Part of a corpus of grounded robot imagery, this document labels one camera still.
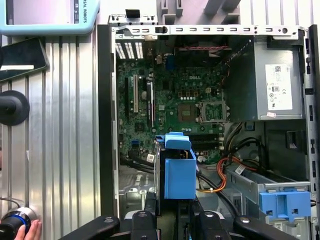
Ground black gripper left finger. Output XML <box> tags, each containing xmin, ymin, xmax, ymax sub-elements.
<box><xmin>58</xmin><ymin>191</ymin><xmax>159</xmax><ymax>240</ymax></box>

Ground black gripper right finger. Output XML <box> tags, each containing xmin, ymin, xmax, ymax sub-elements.
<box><xmin>177</xmin><ymin>196</ymin><xmax>299</xmax><ymax>240</ymax></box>

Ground hard disk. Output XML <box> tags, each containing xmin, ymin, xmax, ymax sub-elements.
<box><xmin>152</xmin><ymin>131</ymin><xmax>199</xmax><ymax>218</ymax></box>

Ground person's hand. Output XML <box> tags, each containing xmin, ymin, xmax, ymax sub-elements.
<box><xmin>14</xmin><ymin>219</ymin><xmax>43</xmax><ymax>240</ymax></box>

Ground metal drive cage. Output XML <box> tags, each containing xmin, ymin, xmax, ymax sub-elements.
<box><xmin>223</xmin><ymin>162</ymin><xmax>320</xmax><ymax>240</ymax></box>

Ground blue drive cage latch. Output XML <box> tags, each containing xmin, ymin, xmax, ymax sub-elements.
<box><xmin>258</xmin><ymin>189</ymin><xmax>313</xmax><ymax>223</ymax></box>

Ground black RAM slot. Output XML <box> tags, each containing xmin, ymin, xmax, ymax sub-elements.
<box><xmin>191</xmin><ymin>133</ymin><xmax>225</xmax><ymax>143</ymax></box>
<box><xmin>191</xmin><ymin>141</ymin><xmax>225</xmax><ymax>152</ymax></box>

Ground metal socket cover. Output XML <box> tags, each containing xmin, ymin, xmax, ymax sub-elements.
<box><xmin>198</xmin><ymin>100</ymin><xmax>230</xmax><ymax>124</ymax></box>

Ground grey power supply unit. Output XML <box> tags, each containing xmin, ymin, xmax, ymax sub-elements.
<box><xmin>223</xmin><ymin>34</ymin><xmax>307</xmax><ymax>122</ymax></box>

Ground black expansion slot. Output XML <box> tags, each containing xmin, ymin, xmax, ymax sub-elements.
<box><xmin>124</xmin><ymin>76</ymin><xmax>131</xmax><ymax>118</ymax></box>

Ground white expansion slot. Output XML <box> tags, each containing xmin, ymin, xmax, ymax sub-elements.
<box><xmin>133</xmin><ymin>74</ymin><xmax>139</xmax><ymax>114</ymax></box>

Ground black PC case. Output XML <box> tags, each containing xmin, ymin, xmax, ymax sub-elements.
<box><xmin>96</xmin><ymin>14</ymin><xmax>320</xmax><ymax>240</ymax></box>

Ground green motherboard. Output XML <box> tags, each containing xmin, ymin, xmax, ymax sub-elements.
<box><xmin>116</xmin><ymin>53</ymin><xmax>233</xmax><ymax>166</ymax></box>

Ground black round stand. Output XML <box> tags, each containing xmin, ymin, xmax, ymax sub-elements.
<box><xmin>0</xmin><ymin>90</ymin><xmax>30</xmax><ymax>126</ymax></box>

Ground black tablet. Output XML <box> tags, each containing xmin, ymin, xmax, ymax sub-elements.
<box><xmin>0</xmin><ymin>37</ymin><xmax>50</xmax><ymax>82</ymax></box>

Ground grey parts rack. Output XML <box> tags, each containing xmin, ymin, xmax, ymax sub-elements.
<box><xmin>156</xmin><ymin>0</ymin><xmax>242</xmax><ymax>26</ymax></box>

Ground pale blue teach pendant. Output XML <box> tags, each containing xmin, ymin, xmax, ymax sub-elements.
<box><xmin>0</xmin><ymin>0</ymin><xmax>101</xmax><ymax>37</ymax></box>

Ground black cable bundle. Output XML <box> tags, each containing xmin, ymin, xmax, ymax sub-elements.
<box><xmin>196</xmin><ymin>122</ymin><xmax>266</xmax><ymax>218</ymax></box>

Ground orange yellow wire bundle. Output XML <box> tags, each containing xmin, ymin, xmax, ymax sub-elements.
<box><xmin>196</xmin><ymin>155</ymin><xmax>258</xmax><ymax>195</ymax></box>

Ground metal expansion slot bracket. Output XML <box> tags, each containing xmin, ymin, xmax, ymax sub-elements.
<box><xmin>107</xmin><ymin>8</ymin><xmax>159</xmax><ymax>26</ymax></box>

